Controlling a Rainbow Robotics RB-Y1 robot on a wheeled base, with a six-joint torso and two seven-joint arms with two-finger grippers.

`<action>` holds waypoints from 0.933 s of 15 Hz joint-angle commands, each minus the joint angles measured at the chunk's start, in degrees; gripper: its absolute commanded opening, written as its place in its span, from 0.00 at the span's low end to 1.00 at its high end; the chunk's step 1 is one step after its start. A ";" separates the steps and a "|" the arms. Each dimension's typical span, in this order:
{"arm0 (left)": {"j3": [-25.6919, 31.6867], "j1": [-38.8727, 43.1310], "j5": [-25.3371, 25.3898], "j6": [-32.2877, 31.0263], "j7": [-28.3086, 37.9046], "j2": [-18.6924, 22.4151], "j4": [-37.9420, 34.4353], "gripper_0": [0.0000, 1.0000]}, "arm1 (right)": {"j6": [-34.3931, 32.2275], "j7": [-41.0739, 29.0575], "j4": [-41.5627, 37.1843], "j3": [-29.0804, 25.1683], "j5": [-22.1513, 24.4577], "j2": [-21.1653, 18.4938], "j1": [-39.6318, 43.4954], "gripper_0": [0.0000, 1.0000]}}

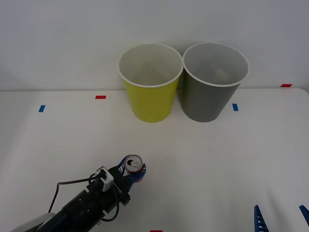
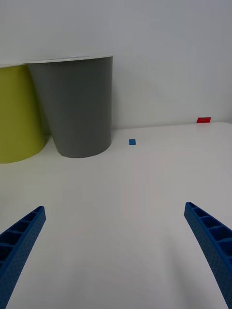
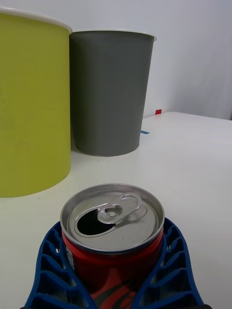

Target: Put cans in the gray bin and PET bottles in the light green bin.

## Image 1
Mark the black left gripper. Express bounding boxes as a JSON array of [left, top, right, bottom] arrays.
[[108, 156, 147, 206]]

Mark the red drink can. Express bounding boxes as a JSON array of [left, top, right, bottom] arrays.
[[124, 154, 145, 183]]

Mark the yellow-green plastic waste bin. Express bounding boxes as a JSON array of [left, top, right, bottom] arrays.
[[117, 43, 183, 123]]

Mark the grey plastic waste bin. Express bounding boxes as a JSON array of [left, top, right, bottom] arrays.
[[182, 42, 250, 123]]

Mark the pale grey left wrist camera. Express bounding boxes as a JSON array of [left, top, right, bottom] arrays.
[[95, 166, 114, 192]]

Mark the black left camera cable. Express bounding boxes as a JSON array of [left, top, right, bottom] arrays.
[[48, 175, 120, 222]]

